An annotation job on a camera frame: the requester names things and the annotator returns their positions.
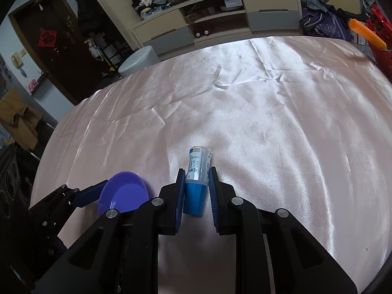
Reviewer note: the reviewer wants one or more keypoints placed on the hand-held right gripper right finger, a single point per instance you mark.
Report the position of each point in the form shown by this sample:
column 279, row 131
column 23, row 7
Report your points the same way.
column 214, row 196

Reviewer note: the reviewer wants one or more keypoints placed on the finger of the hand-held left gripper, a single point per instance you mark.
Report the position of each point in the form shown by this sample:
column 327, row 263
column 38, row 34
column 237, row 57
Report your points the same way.
column 88, row 194

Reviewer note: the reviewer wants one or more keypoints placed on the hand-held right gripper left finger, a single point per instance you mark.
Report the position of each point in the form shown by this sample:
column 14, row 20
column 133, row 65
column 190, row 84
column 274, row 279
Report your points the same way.
column 179, row 196

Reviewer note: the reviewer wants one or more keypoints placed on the blue capped small bottle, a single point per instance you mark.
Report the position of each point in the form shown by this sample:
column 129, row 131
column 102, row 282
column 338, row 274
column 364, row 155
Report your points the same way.
column 196, row 196

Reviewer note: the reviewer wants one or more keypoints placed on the purple plastic dish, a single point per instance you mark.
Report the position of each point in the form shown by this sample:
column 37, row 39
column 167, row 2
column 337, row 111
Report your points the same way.
column 125, row 193

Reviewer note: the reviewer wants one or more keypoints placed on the black speaker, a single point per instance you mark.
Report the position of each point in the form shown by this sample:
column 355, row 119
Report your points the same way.
column 9, row 183

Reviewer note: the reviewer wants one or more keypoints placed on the pink satin tablecloth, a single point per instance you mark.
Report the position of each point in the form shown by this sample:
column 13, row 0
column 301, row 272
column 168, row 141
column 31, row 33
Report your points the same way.
column 275, row 128

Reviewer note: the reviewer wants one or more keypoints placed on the brown coat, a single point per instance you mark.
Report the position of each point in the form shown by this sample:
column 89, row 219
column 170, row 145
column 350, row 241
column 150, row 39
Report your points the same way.
column 20, row 119

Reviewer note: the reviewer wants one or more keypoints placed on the dark wooden door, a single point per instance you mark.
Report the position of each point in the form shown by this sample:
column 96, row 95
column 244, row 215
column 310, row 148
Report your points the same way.
column 58, row 67

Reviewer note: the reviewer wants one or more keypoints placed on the black shelf rack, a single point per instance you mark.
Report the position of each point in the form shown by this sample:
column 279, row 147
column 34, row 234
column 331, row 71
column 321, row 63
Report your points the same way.
column 108, row 56

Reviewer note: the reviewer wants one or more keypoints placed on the white round stool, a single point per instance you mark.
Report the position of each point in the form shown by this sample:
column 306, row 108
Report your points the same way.
column 137, row 61

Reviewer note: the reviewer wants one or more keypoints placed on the beige grey tv cabinet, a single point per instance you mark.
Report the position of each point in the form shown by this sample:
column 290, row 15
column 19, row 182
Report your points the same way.
column 162, row 36

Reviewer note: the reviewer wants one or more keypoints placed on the red door poster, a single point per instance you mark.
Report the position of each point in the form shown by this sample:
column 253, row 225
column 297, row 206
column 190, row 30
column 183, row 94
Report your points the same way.
column 47, row 38

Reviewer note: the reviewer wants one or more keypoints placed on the dark hanging coat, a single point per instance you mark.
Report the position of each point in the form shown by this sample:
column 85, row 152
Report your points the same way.
column 87, row 6

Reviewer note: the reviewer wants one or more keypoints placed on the white flat box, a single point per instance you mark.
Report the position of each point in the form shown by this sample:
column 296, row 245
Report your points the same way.
column 231, row 2

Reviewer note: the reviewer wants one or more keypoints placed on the purple cloth bag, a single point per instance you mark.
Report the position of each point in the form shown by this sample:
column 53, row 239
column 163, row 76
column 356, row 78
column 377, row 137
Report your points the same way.
column 326, row 26

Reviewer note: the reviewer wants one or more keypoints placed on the orange plastic stick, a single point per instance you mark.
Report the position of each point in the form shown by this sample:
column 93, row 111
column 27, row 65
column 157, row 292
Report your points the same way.
column 367, row 33

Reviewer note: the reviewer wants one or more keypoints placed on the beige wall intercom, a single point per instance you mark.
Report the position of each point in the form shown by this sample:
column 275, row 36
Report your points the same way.
column 17, row 60

